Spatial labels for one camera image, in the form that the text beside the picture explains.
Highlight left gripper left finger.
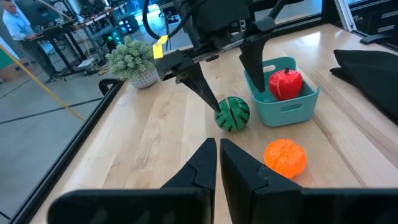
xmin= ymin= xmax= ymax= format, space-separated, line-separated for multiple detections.
xmin=47 ymin=138 xmax=218 ymax=224

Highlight black drawer cabinet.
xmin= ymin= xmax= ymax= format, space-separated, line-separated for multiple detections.
xmin=351 ymin=1 xmax=398 ymax=37

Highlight green potted plant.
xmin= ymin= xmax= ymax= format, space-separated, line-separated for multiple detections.
xmin=104 ymin=35 xmax=160 ymax=90

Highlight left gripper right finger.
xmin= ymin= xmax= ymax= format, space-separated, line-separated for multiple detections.
xmin=219 ymin=138 xmax=398 ymax=224

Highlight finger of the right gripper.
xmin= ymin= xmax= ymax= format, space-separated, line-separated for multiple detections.
xmin=175 ymin=63 xmax=223 ymax=114
xmin=238 ymin=33 xmax=272 ymax=94

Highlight red toy apple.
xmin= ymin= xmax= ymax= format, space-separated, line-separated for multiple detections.
xmin=267 ymin=67 xmax=303 ymax=102

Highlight green board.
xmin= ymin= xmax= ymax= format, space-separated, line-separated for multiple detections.
xmin=0 ymin=49 xmax=15 ymax=70

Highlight silver aluminium extrusion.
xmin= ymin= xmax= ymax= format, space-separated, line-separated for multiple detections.
xmin=333 ymin=0 xmax=358 ymax=32

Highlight yellow cable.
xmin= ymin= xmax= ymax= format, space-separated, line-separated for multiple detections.
xmin=0 ymin=42 xmax=86 ymax=123

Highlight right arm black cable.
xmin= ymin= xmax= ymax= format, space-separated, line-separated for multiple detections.
xmin=142 ymin=0 xmax=191 ymax=40

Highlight toy watermelon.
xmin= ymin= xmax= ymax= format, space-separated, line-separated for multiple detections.
xmin=213 ymin=95 xmax=251 ymax=133

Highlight black folded cloth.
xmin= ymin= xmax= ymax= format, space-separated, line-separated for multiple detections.
xmin=329 ymin=49 xmax=398 ymax=126

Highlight teal plastic container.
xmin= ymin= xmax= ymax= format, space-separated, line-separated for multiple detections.
xmin=243 ymin=56 xmax=323 ymax=128

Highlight yellow tag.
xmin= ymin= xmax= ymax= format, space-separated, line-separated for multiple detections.
xmin=152 ymin=34 xmax=170 ymax=60

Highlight cardboard box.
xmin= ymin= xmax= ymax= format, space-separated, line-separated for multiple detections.
xmin=0 ymin=57 xmax=35 ymax=83

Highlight black desk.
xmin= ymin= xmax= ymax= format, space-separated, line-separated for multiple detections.
xmin=29 ymin=17 xmax=105 ymax=79

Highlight toy orange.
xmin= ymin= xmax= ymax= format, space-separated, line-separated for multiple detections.
xmin=262 ymin=138 xmax=308 ymax=180

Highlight person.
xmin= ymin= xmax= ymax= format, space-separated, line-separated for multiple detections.
xmin=1 ymin=0 xmax=63 ymax=83

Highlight computer tower with lights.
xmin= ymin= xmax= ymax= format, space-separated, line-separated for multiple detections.
xmin=103 ymin=13 xmax=141 ymax=52

